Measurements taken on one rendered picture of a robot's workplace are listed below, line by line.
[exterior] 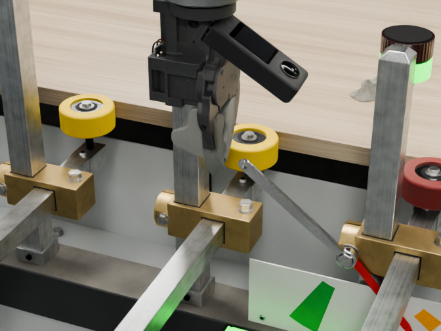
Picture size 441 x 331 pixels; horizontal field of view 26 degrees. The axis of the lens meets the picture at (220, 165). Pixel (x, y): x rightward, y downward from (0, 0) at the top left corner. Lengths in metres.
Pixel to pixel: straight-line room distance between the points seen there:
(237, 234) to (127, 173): 0.37
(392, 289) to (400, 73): 0.24
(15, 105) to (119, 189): 0.33
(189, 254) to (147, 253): 0.41
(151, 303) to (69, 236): 0.55
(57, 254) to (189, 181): 0.30
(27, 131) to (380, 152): 0.48
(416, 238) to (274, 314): 0.22
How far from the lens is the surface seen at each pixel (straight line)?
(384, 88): 1.07
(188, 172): 1.21
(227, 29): 1.02
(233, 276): 1.50
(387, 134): 1.09
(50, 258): 1.42
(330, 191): 1.41
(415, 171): 1.24
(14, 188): 1.36
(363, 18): 1.73
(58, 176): 1.33
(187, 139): 1.08
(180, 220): 1.24
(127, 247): 1.58
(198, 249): 1.17
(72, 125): 1.37
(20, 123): 1.31
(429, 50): 1.10
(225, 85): 1.04
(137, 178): 1.54
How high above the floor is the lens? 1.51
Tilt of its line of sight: 30 degrees down
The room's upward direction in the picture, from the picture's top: straight up
